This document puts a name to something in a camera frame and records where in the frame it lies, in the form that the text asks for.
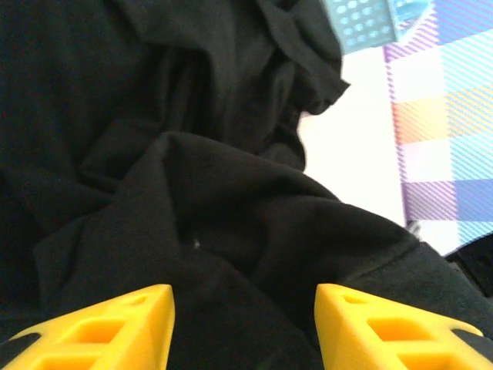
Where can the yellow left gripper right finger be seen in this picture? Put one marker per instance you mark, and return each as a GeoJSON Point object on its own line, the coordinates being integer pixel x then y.
{"type": "Point", "coordinates": [346, 339]}

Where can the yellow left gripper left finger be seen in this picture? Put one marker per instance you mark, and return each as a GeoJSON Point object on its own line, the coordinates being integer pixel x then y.
{"type": "Point", "coordinates": [115, 339]}

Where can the black t-shirt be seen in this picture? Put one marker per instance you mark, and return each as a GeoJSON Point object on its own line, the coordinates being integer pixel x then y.
{"type": "Point", "coordinates": [154, 115]}

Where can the light blue plastic basket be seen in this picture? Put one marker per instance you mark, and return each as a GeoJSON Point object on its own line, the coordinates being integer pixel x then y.
{"type": "Point", "coordinates": [358, 27]}

